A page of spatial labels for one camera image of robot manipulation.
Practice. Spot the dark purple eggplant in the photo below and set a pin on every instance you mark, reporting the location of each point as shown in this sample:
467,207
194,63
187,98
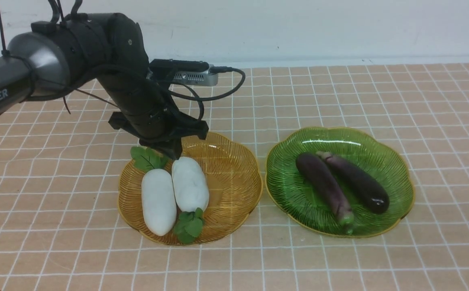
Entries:
366,188

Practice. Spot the orange checkered tablecloth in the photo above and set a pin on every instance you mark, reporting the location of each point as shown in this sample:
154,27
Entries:
60,229

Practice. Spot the amber ribbed glass plate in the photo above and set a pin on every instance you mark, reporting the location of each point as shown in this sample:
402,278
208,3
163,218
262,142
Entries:
233,179

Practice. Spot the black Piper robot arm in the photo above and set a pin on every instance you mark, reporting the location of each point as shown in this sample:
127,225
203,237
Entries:
55,59

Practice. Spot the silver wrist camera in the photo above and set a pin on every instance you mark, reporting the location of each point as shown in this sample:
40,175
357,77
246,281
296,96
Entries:
183,72

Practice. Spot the purple eggplant pale stem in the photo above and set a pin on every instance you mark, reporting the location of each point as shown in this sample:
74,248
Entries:
314,170

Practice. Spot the white radish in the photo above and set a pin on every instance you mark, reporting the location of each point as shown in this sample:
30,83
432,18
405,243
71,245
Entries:
158,196
192,198

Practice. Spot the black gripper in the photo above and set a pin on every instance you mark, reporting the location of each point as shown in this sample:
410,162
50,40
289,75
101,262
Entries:
161,130

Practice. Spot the green ribbed glass plate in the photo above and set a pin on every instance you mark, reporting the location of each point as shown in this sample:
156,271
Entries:
296,197

